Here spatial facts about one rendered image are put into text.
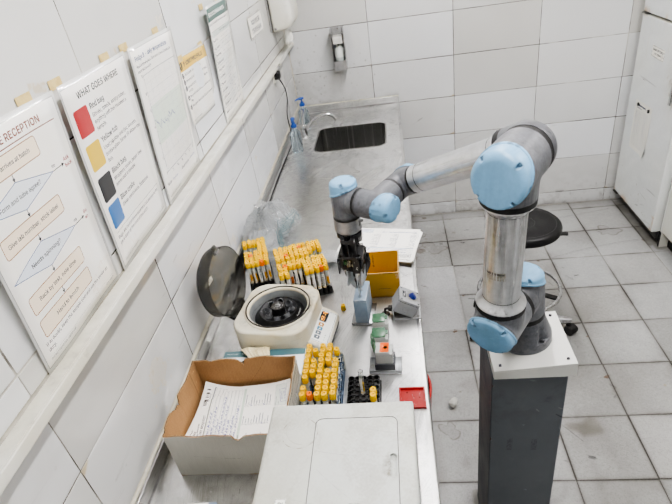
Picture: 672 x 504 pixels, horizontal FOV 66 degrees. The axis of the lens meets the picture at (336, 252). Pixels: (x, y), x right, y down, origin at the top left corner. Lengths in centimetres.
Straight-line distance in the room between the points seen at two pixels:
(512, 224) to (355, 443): 53
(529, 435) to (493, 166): 92
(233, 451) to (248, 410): 14
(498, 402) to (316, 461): 74
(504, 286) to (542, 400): 48
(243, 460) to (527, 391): 78
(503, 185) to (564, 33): 271
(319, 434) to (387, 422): 13
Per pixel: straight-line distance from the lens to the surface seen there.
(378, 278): 169
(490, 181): 104
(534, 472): 185
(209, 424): 140
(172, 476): 143
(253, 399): 142
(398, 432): 98
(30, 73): 114
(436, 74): 359
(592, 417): 260
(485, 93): 367
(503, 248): 114
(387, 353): 144
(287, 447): 99
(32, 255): 103
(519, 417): 163
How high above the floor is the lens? 195
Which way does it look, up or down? 32 degrees down
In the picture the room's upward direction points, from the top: 9 degrees counter-clockwise
